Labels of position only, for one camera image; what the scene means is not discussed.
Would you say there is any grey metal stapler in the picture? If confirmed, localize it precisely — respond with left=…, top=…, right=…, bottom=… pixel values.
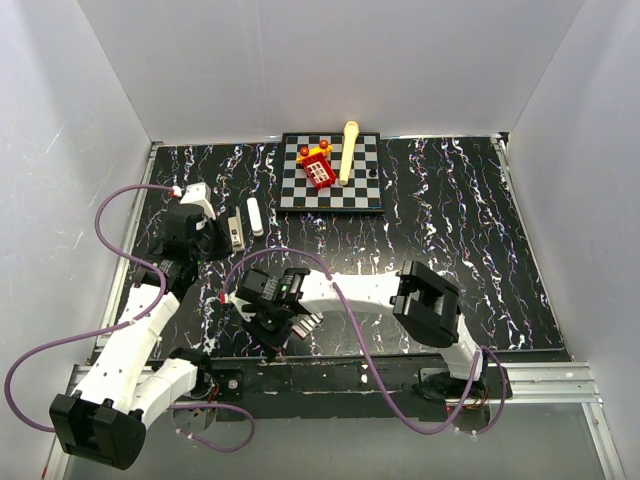
left=227, top=206, right=246, bottom=252

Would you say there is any white plastic stapler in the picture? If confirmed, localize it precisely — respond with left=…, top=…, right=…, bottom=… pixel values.
left=247, top=197, right=264, bottom=237

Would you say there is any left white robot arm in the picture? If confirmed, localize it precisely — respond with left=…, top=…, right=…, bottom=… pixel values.
left=49, top=200, right=231, bottom=470

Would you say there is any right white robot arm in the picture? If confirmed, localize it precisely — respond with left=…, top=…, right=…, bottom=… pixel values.
left=229, top=261, right=489, bottom=398

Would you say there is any red toy brick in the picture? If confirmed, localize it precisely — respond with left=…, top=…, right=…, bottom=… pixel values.
left=301, top=154, right=336, bottom=190

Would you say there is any yellow toy piece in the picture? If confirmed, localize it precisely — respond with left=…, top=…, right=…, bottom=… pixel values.
left=296, top=140, right=333, bottom=164

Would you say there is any black white chessboard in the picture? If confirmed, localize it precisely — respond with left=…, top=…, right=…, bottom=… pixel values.
left=278, top=131, right=385, bottom=213

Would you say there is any cream toy microphone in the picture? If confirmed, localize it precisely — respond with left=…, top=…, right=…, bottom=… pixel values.
left=339, top=120, right=360, bottom=186

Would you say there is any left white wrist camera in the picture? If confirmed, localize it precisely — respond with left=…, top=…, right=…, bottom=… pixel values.
left=171, top=182, right=217, bottom=220

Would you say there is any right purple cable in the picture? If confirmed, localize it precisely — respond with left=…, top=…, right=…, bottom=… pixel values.
left=221, top=247, right=509, bottom=436

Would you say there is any purple cable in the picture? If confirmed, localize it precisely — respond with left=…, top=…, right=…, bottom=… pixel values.
left=3, top=183, right=256, bottom=453
left=221, top=247, right=509, bottom=436

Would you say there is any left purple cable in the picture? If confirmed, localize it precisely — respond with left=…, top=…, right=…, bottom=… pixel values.
left=3, top=183, right=256, bottom=453

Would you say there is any black base frame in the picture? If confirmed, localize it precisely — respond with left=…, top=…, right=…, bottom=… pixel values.
left=154, top=344, right=516, bottom=424

